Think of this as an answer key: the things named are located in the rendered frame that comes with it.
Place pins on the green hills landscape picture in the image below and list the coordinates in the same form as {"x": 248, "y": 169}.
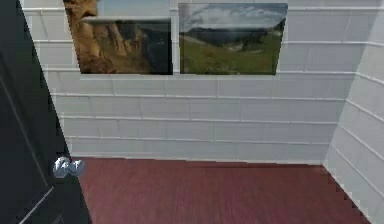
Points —
{"x": 230, "y": 43}

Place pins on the silver round door knob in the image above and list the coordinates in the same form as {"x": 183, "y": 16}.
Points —
{"x": 68, "y": 167}

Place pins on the brown cliff landscape picture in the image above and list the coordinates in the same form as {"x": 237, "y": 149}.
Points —
{"x": 113, "y": 43}

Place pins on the black room door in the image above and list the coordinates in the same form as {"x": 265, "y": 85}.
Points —
{"x": 23, "y": 133}

